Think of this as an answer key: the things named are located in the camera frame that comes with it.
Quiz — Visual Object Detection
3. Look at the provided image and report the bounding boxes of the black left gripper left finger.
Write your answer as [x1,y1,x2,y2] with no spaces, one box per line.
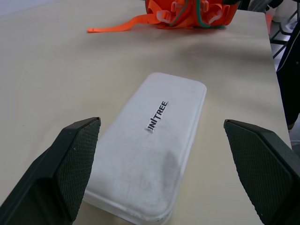
[0,117,102,225]

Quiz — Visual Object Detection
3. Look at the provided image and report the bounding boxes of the black chair frame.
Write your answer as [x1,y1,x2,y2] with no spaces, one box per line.
[264,0,300,59]

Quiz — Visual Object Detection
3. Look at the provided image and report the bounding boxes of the orange bag with strap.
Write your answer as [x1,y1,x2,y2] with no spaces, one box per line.
[86,0,238,34]

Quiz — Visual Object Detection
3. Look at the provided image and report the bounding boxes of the person in dark clothing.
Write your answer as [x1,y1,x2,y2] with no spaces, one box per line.
[275,21,300,130]

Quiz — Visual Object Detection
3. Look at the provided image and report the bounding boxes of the white Unitree case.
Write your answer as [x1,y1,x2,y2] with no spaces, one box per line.
[83,72,208,225]

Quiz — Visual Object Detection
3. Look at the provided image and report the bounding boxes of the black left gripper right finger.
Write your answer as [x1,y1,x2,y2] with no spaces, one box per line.
[223,119,300,225]

